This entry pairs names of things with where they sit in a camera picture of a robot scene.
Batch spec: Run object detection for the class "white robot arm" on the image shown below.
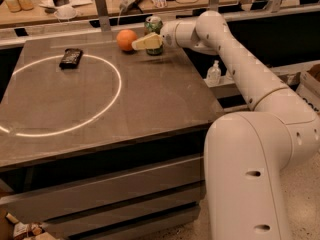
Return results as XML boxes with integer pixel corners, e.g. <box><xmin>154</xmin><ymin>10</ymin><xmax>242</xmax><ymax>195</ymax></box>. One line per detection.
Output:
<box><xmin>132</xmin><ymin>11</ymin><xmax>320</xmax><ymax>240</ymax></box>

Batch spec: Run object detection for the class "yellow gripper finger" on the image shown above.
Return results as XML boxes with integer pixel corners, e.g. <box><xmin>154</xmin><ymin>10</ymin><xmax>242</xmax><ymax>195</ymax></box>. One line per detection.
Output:
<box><xmin>132</xmin><ymin>32</ymin><xmax>163</xmax><ymax>50</ymax></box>

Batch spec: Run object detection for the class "black snack packet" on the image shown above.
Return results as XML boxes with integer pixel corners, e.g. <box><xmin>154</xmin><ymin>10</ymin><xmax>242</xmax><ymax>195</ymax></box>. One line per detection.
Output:
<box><xmin>59</xmin><ymin>48</ymin><xmax>83</xmax><ymax>70</ymax></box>

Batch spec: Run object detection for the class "green soda can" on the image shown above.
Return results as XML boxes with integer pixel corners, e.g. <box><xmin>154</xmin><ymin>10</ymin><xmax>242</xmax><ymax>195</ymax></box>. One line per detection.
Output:
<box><xmin>144</xmin><ymin>15</ymin><xmax>163</xmax><ymax>56</ymax></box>

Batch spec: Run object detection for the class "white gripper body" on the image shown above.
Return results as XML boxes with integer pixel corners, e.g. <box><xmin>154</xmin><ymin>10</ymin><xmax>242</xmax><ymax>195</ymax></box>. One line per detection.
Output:
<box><xmin>160</xmin><ymin>21</ymin><xmax>177</xmax><ymax>48</ymax></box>

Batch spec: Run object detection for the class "orange fruit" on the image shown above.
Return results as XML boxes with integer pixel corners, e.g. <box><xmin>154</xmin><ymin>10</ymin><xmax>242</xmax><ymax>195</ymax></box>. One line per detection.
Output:
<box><xmin>116</xmin><ymin>29</ymin><xmax>137</xmax><ymax>52</ymax></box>

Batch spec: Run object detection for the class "clear sanitizer bottle left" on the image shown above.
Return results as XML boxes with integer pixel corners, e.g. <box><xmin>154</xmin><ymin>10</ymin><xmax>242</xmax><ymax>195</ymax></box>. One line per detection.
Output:
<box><xmin>206</xmin><ymin>60</ymin><xmax>221</xmax><ymax>86</ymax></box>

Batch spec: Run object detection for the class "grey metal post left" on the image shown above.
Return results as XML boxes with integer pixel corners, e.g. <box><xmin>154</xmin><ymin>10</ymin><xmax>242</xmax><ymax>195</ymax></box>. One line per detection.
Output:
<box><xmin>95</xmin><ymin>0</ymin><xmax>111</xmax><ymax>32</ymax></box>

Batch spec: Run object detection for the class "cardboard box with print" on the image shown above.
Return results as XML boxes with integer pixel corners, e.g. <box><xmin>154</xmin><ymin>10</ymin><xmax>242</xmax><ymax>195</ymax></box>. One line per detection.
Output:
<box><xmin>296</xmin><ymin>64</ymin><xmax>320</xmax><ymax>114</ymax></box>

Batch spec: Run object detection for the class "white face mask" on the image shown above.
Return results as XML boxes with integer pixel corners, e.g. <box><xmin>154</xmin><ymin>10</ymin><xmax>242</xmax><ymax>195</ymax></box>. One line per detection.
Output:
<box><xmin>54</xmin><ymin>5</ymin><xmax>77</xmax><ymax>20</ymax></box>

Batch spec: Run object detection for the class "orange liquid jar left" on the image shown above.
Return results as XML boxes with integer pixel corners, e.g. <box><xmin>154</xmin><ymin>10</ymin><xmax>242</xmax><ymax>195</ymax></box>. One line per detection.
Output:
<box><xmin>2</xmin><ymin>0</ymin><xmax>22</xmax><ymax>14</ymax></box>

